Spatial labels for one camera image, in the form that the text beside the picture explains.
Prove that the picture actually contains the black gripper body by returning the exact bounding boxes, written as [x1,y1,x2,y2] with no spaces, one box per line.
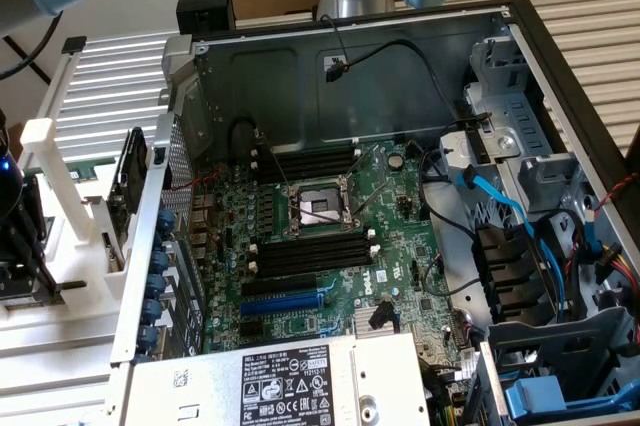
[0,110,49,268]

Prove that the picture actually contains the RAM stick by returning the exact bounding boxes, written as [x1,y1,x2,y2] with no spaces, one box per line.
[63,159,120,184]

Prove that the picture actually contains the white parts rack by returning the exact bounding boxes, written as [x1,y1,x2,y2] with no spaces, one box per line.
[0,118,139,320]

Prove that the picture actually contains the black graphics card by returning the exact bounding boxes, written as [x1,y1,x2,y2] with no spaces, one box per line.
[99,125,150,267]

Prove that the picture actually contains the black table corner cap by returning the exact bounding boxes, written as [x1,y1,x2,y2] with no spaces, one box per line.
[60,35,88,55]

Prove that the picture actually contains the silver power supply with label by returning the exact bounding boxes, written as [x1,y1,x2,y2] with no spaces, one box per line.
[118,331,432,426]

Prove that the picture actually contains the long black expansion slot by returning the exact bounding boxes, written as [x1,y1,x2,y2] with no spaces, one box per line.
[241,273,320,298]

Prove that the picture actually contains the blue expansion slot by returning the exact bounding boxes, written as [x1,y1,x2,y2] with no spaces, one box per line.
[238,290,325,318]

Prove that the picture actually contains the thin metal locking lever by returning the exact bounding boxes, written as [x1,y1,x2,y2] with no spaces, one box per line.
[292,198,362,233]
[253,128,296,196]

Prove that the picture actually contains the black box-shaped device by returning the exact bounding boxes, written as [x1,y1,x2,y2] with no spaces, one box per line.
[175,0,237,41]

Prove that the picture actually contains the CPU socket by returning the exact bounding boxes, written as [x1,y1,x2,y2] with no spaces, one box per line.
[280,173,365,238]

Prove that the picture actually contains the open grey PC case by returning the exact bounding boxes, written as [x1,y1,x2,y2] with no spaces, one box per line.
[107,0,640,426]

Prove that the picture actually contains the silver finned heatsink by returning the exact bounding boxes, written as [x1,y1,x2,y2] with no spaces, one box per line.
[353,303,399,336]

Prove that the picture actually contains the metal socket cover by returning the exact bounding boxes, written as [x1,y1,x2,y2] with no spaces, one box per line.
[344,141,390,220]

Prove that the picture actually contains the green motherboard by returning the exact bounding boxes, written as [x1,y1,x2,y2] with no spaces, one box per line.
[191,138,484,365]

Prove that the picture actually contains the black plastic fan shroud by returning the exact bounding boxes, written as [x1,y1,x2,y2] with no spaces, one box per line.
[472,225,559,325]

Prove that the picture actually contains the grey metal disk bay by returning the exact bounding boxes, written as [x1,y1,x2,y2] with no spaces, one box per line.
[462,35,589,215]

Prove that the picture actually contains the blue plastic latch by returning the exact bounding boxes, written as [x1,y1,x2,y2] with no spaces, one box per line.
[502,375,640,425]

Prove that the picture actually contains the grey metal drive cage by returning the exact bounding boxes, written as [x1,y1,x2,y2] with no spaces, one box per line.
[472,305,640,426]

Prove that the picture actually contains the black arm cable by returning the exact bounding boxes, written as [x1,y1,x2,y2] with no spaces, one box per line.
[0,10,64,81]

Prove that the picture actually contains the red and black twisted wire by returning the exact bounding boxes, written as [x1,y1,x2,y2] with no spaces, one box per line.
[593,170,640,212]
[191,167,225,193]

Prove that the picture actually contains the black looped wire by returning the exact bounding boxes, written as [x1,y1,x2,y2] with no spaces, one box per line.
[226,114,264,160]

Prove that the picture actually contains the black wire plug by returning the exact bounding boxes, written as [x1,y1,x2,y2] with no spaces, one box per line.
[372,298,397,331]

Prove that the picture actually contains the black wire with plug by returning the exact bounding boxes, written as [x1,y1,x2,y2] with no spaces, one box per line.
[319,13,482,123]

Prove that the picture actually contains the thin black wire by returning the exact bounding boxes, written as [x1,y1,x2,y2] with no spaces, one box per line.
[418,145,482,247]

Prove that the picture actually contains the long blue disk wire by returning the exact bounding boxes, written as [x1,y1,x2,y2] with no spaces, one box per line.
[455,164,576,315]

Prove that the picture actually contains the short blue disk wire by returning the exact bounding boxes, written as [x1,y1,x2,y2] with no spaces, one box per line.
[582,195,607,261]

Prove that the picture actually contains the yellow red black wire bundle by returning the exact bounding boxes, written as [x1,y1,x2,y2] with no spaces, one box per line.
[597,240,640,290]

